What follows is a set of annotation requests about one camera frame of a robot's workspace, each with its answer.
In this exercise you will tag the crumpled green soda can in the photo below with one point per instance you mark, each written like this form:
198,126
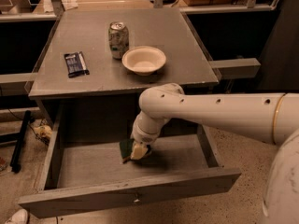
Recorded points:
118,38

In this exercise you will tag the open grey top drawer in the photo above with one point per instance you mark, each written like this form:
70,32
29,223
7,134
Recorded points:
84,172

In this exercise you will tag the white shoe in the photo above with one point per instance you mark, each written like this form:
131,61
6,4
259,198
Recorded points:
20,217

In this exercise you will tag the white cloth on back table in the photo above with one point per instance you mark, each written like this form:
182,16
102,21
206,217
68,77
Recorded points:
70,4

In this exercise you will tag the crumpled paper on floor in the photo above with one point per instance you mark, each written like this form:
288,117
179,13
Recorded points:
43,131

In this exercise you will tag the black pole on floor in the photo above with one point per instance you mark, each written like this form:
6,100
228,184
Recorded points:
14,164

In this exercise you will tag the dark blue snack packet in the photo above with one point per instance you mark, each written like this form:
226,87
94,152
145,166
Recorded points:
76,65

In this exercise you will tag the grey horizontal rail beam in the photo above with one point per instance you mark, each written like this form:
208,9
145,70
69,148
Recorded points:
235,68

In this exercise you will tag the green and yellow sponge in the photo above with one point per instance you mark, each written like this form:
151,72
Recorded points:
126,149

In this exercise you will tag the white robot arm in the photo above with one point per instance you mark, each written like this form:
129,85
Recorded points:
268,117

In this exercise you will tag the white paper bowl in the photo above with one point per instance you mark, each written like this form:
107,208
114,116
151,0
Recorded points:
143,60

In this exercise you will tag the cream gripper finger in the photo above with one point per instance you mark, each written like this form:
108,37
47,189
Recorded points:
138,151

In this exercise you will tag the grey wooden cabinet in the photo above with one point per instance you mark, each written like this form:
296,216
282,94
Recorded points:
166,29

